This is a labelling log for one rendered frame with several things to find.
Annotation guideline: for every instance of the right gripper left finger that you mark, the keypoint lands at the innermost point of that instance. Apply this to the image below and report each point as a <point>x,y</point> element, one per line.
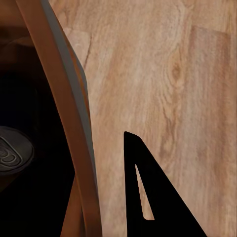
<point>35,203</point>

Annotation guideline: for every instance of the can of soda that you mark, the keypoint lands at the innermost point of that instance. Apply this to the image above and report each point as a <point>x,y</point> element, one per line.
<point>19,122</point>

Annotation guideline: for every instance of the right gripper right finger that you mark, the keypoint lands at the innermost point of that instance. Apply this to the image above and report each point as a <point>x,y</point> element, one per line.
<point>172,216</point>

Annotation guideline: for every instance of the trash can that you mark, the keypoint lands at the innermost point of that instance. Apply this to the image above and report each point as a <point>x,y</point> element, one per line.
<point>33,44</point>

